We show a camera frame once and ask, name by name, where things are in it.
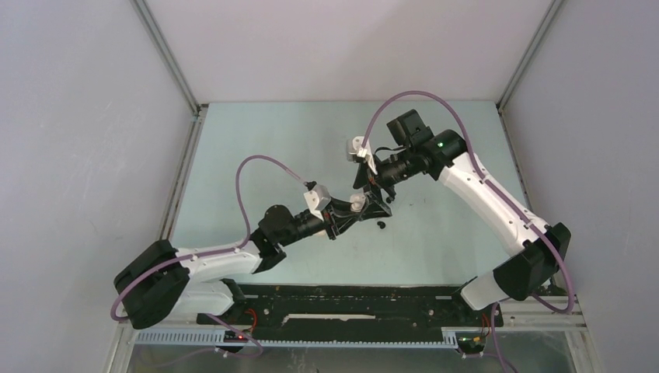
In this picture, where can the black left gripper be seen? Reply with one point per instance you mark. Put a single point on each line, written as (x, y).
(340, 208)

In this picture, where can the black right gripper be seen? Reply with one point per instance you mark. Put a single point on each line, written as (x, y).
(380, 181)

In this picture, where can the white earbud charging case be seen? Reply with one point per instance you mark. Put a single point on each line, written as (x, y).
(357, 202)

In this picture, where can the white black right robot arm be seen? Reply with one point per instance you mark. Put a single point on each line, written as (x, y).
(534, 247)

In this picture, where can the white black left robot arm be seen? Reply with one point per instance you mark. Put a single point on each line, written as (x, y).
(165, 280)

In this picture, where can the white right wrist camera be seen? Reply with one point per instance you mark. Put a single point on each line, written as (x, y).
(358, 150)

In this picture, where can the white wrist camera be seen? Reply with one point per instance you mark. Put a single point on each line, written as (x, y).
(317, 198)
(358, 150)

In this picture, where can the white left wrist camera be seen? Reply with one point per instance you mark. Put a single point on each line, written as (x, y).
(317, 198)

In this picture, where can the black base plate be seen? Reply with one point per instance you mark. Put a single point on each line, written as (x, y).
(388, 335)

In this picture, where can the aluminium corner post left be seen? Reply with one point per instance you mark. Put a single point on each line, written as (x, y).
(154, 31)

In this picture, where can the aluminium corner post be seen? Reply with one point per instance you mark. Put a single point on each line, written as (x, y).
(542, 30)
(154, 31)

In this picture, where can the aluminium corner post right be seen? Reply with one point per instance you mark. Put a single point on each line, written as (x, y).
(542, 30)

